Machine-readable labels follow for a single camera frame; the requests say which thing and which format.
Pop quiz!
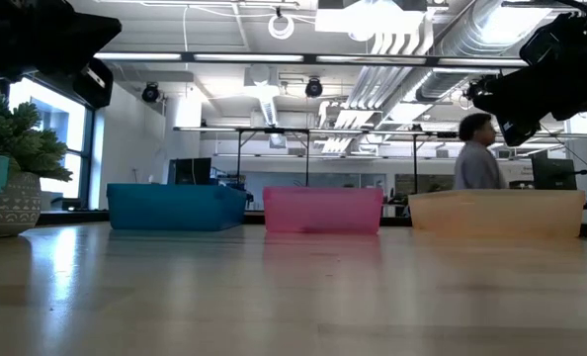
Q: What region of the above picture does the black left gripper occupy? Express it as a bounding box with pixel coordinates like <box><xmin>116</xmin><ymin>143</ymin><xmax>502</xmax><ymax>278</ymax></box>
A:
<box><xmin>36</xmin><ymin>12</ymin><xmax>123</xmax><ymax>75</ymax></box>

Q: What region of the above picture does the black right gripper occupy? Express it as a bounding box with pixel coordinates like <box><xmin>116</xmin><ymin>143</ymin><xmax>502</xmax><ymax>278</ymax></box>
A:
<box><xmin>472</xmin><ymin>63</ymin><xmax>586</xmax><ymax>120</ymax></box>

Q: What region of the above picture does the black ceiling device cluster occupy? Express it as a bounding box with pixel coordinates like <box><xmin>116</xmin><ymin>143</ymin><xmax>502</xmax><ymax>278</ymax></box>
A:
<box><xmin>462</xmin><ymin>72</ymin><xmax>505</xmax><ymax>100</ymax></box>

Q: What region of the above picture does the black monitor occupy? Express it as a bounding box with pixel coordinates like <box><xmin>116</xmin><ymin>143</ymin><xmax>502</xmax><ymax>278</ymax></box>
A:
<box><xmin>530</xmin><ymin>156</ymin><xmax>578</xmax><ymax>192</ymax></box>
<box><xmin>167</xmin><ymin>157</ymin><xmax>212</xmax><ymax>187</ymax></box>

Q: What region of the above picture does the large window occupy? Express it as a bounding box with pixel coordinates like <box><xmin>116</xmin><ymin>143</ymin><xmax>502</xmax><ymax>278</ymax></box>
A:
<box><xmin>0</xmin><ymin>73</ymin><xmax>97</xmax><ymax>212</ymax></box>

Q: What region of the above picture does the person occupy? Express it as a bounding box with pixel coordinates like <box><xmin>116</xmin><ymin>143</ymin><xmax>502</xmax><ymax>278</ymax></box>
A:
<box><xmin>453</xmin><ymin>112</ymin><xmax>508</xmax><ymax>191</ymax></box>

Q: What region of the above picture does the green potted plant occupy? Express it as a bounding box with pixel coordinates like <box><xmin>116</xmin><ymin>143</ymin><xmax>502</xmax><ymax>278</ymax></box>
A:
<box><xmin>0</xmin><ymin>93</ymin><xmax>73</xmax><ymax>238</ymax></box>

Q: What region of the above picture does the orange translucent plastic bin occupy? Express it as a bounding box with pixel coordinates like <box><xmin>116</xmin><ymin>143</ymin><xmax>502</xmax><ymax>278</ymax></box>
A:
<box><xmin>407</xmin><ymin>189</ymin><xmax>586</xmax><ymax>242</ymax></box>

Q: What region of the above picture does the LED light bar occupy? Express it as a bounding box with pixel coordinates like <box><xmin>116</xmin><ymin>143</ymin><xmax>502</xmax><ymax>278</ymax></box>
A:
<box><xmin>93</xmin><ymin>48</ymin><xmax>530</xmax><ymax>70</ymax></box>

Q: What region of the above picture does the small black box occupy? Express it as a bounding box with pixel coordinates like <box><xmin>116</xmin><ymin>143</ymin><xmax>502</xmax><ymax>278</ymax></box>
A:
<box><xmin>50</xmin><ymin>197</ymin><xmax>83</xmax><ymax>213</ymax></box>

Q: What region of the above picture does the blue plastic bin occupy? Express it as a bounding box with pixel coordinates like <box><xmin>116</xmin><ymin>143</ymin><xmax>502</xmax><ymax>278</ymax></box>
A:
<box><xmin>106</xmin><ymin>183</ymin><xmax>248</xmax><ymax>232</ymax></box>

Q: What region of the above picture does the pink translucent plastic bin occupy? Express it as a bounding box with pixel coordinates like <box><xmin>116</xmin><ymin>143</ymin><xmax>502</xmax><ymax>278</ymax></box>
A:
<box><xmin>262</xmin><ymin>186</ymin><xmax>384</xmax><ymax>235</ymax></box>

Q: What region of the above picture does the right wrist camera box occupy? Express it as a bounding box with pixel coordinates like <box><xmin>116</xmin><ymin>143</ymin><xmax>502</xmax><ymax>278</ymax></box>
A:
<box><xmin>519</xmin><ymin>12</ymin><xmax>587</xmax><ymax>65</ymax></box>

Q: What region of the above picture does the black ceiling camera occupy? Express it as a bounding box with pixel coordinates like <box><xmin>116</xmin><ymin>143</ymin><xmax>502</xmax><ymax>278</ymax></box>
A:
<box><xmin>140</xmin><ymin>82</ymin><xmax>161</xmax><ymax>105</ymax></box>
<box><xmin>304</xmin><ymin>77</ymin><xmax>324</xmax><ymax>99</ymax></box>

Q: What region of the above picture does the black background station frame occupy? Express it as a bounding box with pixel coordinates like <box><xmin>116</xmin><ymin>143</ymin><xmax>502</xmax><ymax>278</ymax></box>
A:
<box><xmin>172</xmin><ymin>126</ymin><xmax>587</xmax><ymax>195</ymax></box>

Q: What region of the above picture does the white cable coil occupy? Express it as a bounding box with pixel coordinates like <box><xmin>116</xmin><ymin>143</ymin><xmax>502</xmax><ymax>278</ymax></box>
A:
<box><xmin>267</xmin><ymin>13</ymin><xmax>296</xmax><ymax>42</ymax></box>

